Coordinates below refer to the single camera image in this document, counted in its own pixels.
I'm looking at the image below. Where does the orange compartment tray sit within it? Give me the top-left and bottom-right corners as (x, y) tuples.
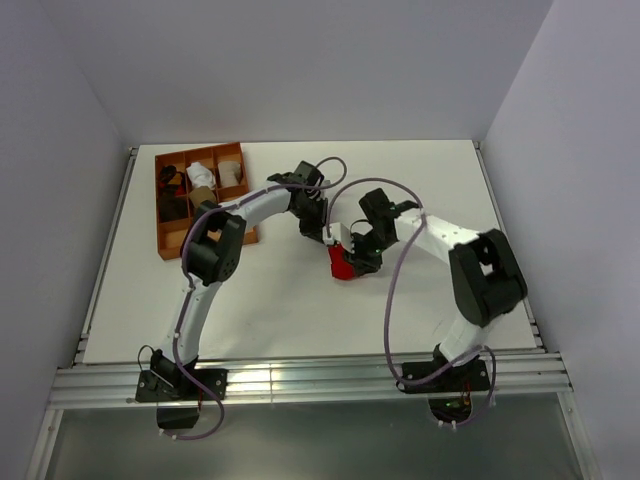
(155, 142), (249, 261)

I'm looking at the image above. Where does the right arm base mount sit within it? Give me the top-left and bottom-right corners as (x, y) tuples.
(395, 346), (497, 431)

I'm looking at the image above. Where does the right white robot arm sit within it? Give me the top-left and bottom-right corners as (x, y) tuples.
(331, 188), (528, 390)

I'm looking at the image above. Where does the dark brown striped sock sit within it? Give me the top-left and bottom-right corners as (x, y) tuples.
(157, 194), (189, 223)

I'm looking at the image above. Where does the aluminium front rail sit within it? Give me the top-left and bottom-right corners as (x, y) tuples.
(47, 350), (573, 410)

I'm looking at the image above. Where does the black red rolled sock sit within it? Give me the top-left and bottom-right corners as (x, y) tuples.
(157, 165), (186, 196)

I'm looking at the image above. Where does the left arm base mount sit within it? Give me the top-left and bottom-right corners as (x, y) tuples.
(135, 344), (229, 431)

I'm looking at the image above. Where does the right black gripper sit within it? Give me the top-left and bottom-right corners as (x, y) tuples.
(343, 229), (396, 277)

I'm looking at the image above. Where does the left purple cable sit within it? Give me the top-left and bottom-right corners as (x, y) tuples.
(169, 156), (348, 442)

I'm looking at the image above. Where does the tan ribbed sock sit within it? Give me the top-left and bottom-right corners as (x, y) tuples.
(189, 186), (218, 208)

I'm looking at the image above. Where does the beige rolled sock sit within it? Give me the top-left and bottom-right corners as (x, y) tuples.
(217, 160), (242, 188)

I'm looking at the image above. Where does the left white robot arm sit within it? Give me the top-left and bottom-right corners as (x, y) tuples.
(150, 161), (333, 399)

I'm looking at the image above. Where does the red patterned sock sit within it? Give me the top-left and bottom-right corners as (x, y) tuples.
(327, 243), (357, 281)

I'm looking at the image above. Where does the white rolled sock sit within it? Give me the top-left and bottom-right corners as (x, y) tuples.
(186, 162), (216, 190)

